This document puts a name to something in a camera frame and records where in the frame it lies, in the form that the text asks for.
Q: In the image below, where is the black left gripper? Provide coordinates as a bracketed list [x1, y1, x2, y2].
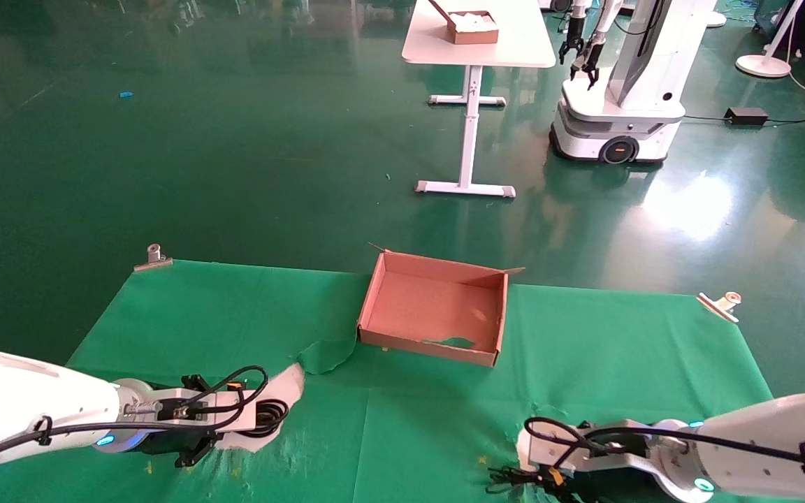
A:
[138, 374, 227, 467]

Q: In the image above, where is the black background robot gripper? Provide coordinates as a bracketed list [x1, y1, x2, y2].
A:
[559, 27, 586, 66]
[570, 38, 602, 90]

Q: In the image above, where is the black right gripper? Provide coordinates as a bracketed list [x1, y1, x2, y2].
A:
[542, 420, 662, 503]

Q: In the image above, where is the thin black usb cable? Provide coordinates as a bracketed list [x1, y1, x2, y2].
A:
[484, 467, 550, 494]

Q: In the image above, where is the thick black cable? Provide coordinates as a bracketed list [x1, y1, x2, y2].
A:
[252, 399, 291, 439]

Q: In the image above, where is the small brown cardboard box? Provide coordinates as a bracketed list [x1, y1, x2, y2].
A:
[429, 0, 500, 45]

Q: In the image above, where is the open brown cardboard box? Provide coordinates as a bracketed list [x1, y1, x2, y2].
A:
[357, 243, 525, 367]

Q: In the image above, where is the white height-adjustable table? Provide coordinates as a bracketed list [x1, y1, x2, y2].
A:
[401, 0, 557, 199]

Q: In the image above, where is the white wheeled background robot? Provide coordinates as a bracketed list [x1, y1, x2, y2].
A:
[549, 0, 719, 166]

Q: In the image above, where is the white packing material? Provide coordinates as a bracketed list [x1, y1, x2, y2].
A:
[453, 10, 498, 30]

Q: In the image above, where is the metal cloth clip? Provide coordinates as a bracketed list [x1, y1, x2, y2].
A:
[133, 243, 173, 272]
[697, 291, 743, 324]

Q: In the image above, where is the black power adapter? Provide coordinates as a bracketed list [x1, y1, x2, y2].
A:
[725, 106, 769, 127]

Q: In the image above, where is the green table cloth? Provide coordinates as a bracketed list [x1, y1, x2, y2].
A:
[0, 260, 774, 503]

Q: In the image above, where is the white floor stand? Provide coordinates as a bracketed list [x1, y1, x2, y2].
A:
[736, 0, 805, 79]

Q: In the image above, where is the left wrist camera housing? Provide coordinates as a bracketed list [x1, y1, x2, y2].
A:
[123, 386, 258, 432]

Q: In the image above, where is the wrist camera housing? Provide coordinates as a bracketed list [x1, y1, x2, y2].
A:
[123, 386, 258, 432]
[516, 419, 662, 477]

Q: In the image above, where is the right wrist camera housing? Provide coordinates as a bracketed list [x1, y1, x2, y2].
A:
[516, 419, 662, 477]

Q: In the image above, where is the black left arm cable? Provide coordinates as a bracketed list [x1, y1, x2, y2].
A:
[0, 365, 270, 470]

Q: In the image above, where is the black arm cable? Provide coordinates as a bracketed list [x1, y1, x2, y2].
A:
[525, 417, 805, 476]
[0, 365, 270, 470]

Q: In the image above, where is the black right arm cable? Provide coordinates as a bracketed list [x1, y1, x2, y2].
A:
[525, 417, 805, 476]

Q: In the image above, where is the black floor cable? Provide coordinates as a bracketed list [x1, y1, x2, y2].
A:
[682, 110, 805, 126]

